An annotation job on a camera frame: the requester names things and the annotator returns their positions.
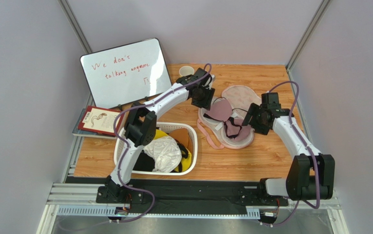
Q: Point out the orange bra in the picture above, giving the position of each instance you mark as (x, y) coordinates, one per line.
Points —
(182, 136)

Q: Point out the pink ribbed bra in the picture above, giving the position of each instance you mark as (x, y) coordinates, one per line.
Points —
(222, 112)

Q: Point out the white plastic laundry basket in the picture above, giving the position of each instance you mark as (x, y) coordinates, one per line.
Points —
(169, 127)

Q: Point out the yellow bra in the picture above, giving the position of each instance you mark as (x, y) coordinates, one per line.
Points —
(187, 157)

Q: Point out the white dry-erase board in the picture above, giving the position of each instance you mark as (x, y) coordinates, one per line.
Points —
(127, 73)

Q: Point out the black bra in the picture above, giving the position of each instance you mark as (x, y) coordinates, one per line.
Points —
(144, 163)

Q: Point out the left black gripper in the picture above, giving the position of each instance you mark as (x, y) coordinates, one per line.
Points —
(206, 104)

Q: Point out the aluminium frame rails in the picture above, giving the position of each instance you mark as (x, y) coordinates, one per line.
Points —
(79, 200)

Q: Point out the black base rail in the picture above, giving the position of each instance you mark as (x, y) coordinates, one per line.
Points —
(188, 197)

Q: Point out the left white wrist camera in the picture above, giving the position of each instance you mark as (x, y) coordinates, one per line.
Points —
(210, 81)

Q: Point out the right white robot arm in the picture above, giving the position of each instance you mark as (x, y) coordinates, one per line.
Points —
(311, 175)

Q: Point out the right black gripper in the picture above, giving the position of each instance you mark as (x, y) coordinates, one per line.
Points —
(251, 117)

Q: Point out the yellow ceramic mug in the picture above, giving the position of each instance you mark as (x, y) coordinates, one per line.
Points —
(186, 71)

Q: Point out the red cover book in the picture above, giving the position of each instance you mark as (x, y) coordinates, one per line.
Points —
(102, 121)

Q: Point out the grey book underneath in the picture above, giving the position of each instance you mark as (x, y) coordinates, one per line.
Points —
(82, 133)

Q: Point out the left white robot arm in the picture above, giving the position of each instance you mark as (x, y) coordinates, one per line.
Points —
(141, 123)

